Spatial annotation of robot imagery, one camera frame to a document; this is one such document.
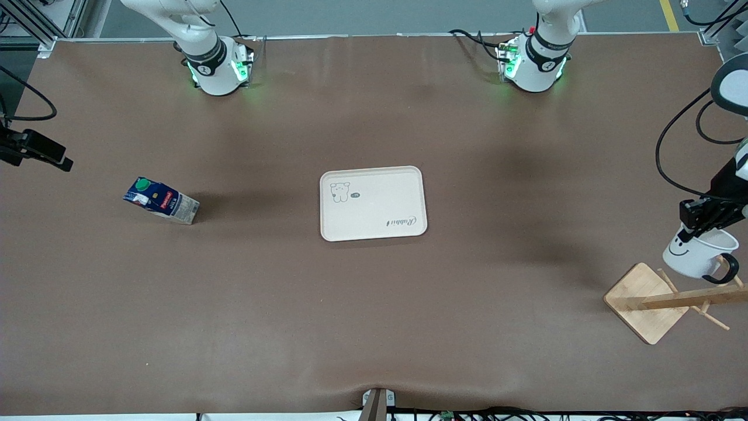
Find white smiley mug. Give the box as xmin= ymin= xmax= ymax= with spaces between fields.
xmin=662 ymin=227 xmax=740 ymax=285

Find blue white milk carton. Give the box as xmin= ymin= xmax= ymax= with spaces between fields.
xmin=123 ymin=177 xmax=200 ymax=226

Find cream rabbit print tray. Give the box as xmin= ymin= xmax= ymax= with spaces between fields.
xmin=320 ymin=165 xmax=428 ymax=243

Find wooden mug tree stand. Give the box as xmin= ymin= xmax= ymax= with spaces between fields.
xmin=603 ymin=262 xmax=748 ymax=346

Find brown table cover sheet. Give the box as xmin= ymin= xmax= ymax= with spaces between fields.
xmin=0 ymin=32 xmax=748 ymax=417

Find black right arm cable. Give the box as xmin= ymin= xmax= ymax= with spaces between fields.
xmin=0 ymin=65 xmax=57 ymax=122

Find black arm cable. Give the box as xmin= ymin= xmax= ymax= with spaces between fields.
xmin=0 ymin=65 xmax=57 ymax=122
xmin=656 ymin=88 xmax=748 ymax=202

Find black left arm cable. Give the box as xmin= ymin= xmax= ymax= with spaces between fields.
xmin=656 ymin=88 xmax=748 ymax=202

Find black base power cable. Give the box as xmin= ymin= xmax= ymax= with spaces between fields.
xmin=449 ymin=28 xmax=504 ymax=62
xmin=219 ymin=0 xmax=258 ymax=44

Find black cable bundle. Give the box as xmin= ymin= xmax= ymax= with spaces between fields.
xmin=336 ymin=406 xmax=748 ymax=421

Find grey metal camera bracket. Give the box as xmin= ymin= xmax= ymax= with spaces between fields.
xmin=361 ymin=387 xmax=396 ymax=421

